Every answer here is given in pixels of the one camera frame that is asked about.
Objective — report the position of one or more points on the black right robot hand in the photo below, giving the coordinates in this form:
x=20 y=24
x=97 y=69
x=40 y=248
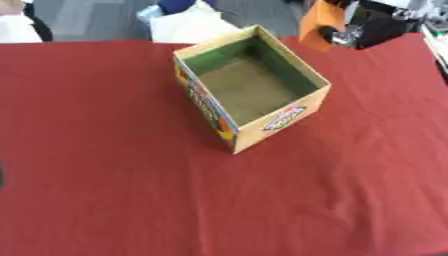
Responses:
x=379 y=26

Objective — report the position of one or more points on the orange block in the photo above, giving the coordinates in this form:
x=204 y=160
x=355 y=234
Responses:
x=318 y=20

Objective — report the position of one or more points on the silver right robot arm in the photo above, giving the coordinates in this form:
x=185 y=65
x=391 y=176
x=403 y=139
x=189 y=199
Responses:
x=417 y=8

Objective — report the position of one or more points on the tan cardboard box green inside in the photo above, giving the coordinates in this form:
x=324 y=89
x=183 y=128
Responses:
x=248 y=90

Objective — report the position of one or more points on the white flat panel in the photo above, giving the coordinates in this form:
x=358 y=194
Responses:
x=436 y=50

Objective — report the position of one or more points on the white bag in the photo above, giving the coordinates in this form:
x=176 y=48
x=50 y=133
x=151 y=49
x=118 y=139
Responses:
x=189 y=28

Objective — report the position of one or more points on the person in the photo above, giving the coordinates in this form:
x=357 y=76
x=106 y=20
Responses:
x=14 y=28

